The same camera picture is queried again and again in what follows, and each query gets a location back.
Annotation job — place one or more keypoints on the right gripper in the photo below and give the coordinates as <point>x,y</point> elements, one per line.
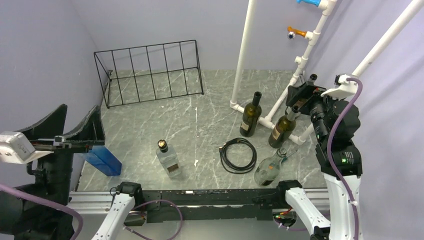
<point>306,89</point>

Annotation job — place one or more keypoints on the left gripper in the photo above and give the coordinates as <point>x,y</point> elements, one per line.
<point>92,128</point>

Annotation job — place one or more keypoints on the blue rectangular glass bottle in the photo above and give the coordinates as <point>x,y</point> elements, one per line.
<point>103,160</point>

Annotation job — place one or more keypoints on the clear round glass bottle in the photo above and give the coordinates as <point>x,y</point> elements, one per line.
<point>269,168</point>

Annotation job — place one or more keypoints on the clear square liquor bottle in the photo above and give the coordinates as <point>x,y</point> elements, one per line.
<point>168,158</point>

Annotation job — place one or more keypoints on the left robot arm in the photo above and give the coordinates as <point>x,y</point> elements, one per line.
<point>40,211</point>

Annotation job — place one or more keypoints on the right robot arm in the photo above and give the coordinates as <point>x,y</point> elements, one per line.
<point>335,119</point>

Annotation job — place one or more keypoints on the olive green wine bottle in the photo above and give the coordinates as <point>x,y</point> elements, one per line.
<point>283,128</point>

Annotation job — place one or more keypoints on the dark green wine bottle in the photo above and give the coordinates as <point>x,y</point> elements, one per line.
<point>251,115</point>

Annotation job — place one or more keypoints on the orange plastic peg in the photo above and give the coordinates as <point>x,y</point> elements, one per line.
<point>293,33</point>

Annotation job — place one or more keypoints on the blue plastic peg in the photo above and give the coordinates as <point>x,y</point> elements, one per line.
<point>311,2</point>

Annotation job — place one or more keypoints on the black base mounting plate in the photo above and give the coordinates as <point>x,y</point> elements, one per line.
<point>160,210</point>

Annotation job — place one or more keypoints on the brown-green wine bottle by wall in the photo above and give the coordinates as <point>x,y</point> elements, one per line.
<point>313,77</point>

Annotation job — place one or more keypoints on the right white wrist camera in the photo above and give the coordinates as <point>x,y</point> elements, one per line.
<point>346,86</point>

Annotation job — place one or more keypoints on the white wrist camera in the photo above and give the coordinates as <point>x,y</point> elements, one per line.
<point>15,148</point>
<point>346,86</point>

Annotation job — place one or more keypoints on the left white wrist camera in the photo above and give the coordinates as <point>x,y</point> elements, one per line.
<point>15,148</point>

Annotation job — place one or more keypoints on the green handled screwdriver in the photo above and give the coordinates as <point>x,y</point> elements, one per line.
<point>288,156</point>

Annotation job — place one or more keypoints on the aluminium rail frame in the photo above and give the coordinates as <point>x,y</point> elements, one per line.
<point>100,202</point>

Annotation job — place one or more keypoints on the black wire wine rack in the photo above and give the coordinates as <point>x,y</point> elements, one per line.
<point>147,73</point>

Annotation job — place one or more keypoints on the white PVC pipe frame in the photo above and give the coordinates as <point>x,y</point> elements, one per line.
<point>327,7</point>

